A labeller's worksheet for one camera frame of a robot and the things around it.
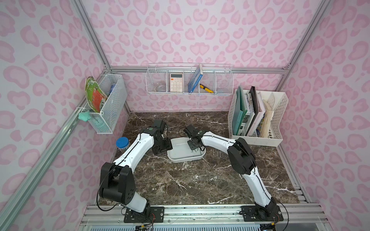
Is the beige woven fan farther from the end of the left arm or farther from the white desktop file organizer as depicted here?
the end of the left arm

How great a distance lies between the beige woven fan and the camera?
36.1 inches

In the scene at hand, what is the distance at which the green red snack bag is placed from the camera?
70 centimetres
